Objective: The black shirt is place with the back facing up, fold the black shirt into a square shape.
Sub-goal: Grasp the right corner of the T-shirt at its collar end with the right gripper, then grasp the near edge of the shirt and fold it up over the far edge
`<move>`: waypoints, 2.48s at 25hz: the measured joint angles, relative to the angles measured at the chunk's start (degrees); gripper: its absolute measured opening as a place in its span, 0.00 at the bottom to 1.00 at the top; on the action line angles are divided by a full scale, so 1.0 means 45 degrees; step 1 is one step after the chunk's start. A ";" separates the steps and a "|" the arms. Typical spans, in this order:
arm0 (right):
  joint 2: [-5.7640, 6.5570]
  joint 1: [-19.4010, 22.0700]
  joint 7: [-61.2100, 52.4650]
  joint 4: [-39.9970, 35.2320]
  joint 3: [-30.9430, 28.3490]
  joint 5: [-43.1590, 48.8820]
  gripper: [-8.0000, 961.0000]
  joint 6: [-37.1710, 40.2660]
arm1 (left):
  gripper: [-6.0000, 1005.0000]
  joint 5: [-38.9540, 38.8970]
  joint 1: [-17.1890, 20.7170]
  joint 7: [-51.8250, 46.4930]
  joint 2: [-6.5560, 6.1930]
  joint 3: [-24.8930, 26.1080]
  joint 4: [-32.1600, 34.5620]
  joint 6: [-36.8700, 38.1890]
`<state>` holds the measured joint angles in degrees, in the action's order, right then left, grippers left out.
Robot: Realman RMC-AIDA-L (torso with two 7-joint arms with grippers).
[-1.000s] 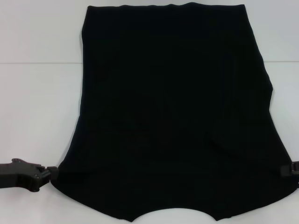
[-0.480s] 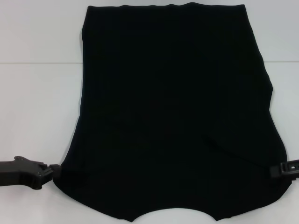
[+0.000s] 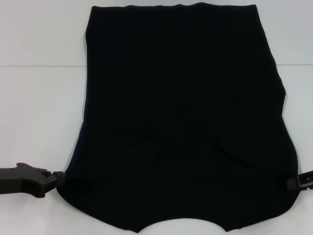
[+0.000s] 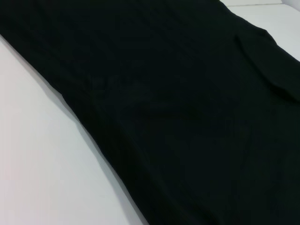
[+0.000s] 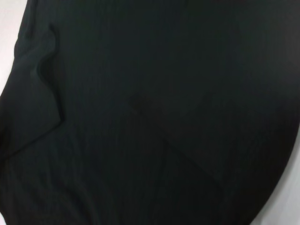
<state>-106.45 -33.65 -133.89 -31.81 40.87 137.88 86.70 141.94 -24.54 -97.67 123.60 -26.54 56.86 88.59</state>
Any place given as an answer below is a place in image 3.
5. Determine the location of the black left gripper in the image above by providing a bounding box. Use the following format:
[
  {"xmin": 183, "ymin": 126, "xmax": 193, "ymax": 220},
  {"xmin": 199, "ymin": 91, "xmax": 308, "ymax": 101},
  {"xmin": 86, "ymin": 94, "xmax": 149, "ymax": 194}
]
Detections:
[{"xmin": 0, "ymin": 162, "xmax": 67, "ymax": 199}]

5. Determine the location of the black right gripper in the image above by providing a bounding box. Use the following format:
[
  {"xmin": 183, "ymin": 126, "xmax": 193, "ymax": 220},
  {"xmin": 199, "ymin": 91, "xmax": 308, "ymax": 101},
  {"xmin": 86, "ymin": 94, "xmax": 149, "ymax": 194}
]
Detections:
[{"xmin": 286, "ymin": 170, "xmax": 313, "ymax": 191}]

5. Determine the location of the black shirt with FREE print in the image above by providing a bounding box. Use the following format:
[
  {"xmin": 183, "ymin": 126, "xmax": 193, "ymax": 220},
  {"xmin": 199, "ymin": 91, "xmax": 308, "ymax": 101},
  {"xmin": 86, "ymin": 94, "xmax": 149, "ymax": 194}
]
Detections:
[{"xmin": 55, "ymin": 2, "xmax": 304, "ymax": 234}]

